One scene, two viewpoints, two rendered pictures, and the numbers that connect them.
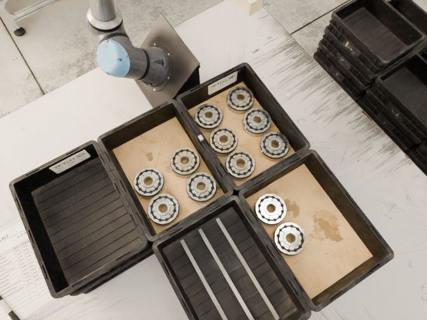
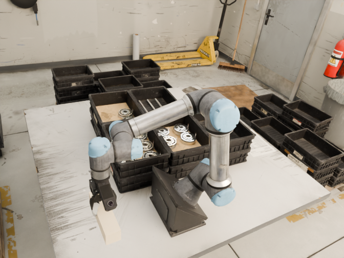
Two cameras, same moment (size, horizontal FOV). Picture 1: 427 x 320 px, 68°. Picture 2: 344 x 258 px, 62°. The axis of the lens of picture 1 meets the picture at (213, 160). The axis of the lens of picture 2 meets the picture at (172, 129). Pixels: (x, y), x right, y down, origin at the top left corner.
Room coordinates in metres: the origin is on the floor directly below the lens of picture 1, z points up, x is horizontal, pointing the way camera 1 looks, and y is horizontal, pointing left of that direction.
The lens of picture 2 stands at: (1.84, 0.17, 1.95)
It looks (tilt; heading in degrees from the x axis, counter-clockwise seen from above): 34 degrees down; 182
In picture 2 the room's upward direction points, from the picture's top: 7 degrees clockwise
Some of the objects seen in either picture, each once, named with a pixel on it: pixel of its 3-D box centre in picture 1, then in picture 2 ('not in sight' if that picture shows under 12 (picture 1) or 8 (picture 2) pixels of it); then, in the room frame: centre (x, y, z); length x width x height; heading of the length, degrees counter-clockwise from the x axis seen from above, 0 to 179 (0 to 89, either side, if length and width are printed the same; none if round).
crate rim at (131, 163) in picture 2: (241, 122); (134, 140); (0.49, -0.10, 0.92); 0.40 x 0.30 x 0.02; 31
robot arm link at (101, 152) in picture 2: not in sight; (100, 153); (1.05, -0.11, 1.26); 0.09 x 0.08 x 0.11; 116
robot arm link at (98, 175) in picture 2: not in sight; (99, 170); (1.06, -0.11, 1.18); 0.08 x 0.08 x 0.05
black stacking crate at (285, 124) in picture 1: (239, 129); (134, 146); (0.49, -0.10, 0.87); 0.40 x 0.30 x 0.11; 31
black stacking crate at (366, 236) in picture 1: (307, 226); (115, 112); (0.15, -0.30, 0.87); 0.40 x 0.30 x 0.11; 31
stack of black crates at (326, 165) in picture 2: not in sight; (304, 163); (-0.23, 1.29, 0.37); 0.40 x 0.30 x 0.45; 34
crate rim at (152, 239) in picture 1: (163, 165); (179, 131); (0.34, 0.16, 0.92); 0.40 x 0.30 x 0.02; 31
